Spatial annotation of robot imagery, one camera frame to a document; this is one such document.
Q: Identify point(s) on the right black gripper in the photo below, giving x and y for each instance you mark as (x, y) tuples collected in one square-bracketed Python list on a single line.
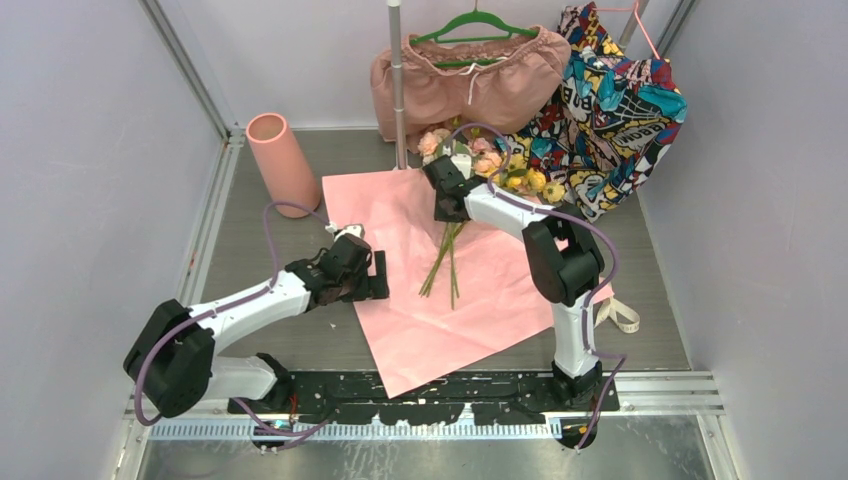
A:
[(440, 215)]

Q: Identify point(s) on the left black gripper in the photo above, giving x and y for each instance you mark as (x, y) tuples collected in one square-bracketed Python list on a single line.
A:
[(373, 287)]

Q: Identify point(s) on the artificial flower bouquet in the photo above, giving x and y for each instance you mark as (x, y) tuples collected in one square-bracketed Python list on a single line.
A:
[(491, 161)]

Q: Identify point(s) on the pink wrapping paper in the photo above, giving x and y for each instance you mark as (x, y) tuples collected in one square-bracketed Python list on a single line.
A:
[(448, 311)]

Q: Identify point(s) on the cream ribbon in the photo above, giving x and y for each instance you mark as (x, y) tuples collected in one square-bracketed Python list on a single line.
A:
[(626, 319)]

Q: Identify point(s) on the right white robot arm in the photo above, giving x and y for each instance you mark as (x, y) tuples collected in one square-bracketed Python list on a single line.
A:
[(564, 261)]

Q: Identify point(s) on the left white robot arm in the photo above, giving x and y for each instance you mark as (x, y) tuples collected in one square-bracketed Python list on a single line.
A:
[(177, 362)]

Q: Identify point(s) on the pink cylindrical vase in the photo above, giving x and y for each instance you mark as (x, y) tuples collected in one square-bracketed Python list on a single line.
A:
[(287, 174)]

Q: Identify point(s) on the pink shorts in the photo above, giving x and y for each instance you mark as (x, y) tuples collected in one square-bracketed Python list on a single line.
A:
[(502, 83)]

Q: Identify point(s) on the green clothes hanger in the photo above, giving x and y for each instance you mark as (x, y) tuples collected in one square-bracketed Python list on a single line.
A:
[(474, 27)]

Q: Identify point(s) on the colourful comic print garment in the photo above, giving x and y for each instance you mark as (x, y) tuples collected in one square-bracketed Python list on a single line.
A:
[(606, 126)]

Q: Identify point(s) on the metal stand pole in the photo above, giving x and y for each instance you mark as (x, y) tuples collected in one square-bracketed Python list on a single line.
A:
[(396, 64)]

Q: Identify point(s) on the pink clothes hanger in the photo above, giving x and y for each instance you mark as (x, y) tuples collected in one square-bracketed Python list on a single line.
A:
[(622, 10)]

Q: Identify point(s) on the grey metal rack pole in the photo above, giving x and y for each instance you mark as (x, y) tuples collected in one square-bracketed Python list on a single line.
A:
[(634, 24)]

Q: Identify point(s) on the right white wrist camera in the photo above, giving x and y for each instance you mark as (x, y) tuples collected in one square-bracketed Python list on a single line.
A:
[(464, 163)]

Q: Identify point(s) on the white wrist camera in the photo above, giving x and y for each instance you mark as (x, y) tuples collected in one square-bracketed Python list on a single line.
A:
[(355, 230), (464, 163)]

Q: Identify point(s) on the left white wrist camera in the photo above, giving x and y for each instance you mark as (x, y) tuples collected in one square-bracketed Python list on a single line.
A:
[(355, 230)]

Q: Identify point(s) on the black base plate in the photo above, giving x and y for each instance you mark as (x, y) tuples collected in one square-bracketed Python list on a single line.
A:
[(493, 398)]

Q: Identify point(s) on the aluminium rail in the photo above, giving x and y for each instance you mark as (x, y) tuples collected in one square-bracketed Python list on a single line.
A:
[(243, 428)]

